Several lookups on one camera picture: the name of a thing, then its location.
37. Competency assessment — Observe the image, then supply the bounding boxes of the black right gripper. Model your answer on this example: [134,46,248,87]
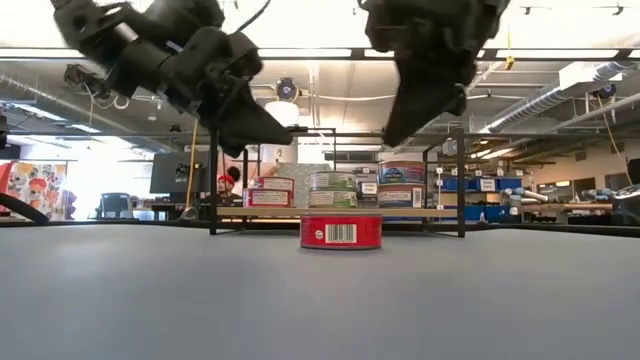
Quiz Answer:
[382,0,511,148]

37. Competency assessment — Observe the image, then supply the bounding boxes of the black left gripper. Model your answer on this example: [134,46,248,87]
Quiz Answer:
[107,27,294,159]

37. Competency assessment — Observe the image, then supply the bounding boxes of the white hanging lamp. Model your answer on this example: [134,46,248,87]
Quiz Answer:
[264,100,301,129]

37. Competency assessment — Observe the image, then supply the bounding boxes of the black ceiling spotlight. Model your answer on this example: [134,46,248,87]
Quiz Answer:
[593,82,619,100]
[275,77,300,103]

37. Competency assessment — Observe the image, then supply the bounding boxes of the black computer monitor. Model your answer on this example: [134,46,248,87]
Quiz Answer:
[149,151,211,196]

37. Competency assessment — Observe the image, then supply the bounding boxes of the grey rolls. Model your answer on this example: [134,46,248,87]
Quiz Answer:
[499,187,550,204]

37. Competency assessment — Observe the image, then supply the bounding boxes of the grey office chair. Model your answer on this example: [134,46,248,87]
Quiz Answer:
[98,192,135,220]

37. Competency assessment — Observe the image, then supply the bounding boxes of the blue table mat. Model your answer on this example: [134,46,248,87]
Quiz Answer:
[0,224,640,360]

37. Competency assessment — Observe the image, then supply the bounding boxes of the floral pattern cloth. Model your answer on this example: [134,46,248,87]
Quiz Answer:
[5,160,70,221]

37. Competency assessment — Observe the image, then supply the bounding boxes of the black round device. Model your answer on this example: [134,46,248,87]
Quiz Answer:
[611,183,640,207]

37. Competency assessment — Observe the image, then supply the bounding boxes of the yellow hanging cable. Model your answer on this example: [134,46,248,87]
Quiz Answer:
[185,119,200,209]
[597,94,635,187]

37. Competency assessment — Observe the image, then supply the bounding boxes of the wooden shelf black metal frame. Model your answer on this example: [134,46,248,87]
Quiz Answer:
[208,127,467,239]

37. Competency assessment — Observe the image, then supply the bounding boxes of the silver spiral air duct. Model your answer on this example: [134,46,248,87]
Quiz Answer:
[479,59,640,135]

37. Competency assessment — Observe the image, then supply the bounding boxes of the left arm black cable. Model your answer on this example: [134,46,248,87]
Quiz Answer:
[233,0,272,35]

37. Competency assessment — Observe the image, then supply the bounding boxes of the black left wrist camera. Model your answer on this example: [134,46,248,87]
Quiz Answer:
[149,0,226,31]

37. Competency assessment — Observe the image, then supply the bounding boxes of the black metal table frame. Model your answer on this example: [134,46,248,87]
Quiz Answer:
[0,192,640,239]

